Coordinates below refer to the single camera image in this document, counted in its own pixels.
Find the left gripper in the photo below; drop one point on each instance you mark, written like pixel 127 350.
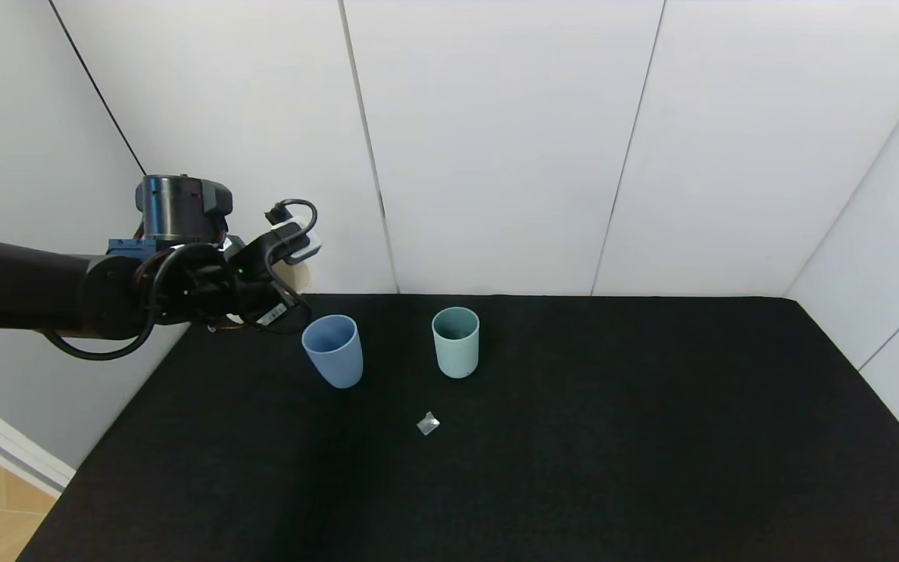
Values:
pixel 272 314

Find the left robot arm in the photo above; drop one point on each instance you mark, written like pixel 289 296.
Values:
pixel 20 281

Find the blue plastic cup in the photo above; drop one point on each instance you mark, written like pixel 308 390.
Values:
pixel 335 359

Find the teal plastic cup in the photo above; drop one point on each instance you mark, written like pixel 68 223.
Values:
pixel 457 359

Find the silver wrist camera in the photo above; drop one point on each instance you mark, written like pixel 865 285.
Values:
pixel 301 243

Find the white frame strip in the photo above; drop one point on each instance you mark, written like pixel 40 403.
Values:
pixel 5 449

